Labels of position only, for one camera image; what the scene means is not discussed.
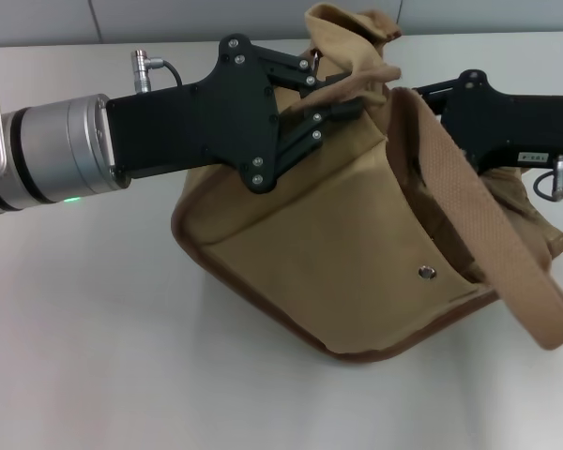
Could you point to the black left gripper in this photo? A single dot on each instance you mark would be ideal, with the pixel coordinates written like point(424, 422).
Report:
point(192, 126)

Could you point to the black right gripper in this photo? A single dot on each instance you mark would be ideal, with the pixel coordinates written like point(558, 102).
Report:
point(521, 126)

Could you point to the khaki canvas food bag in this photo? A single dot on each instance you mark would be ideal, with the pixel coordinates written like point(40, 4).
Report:
point(319, 244)

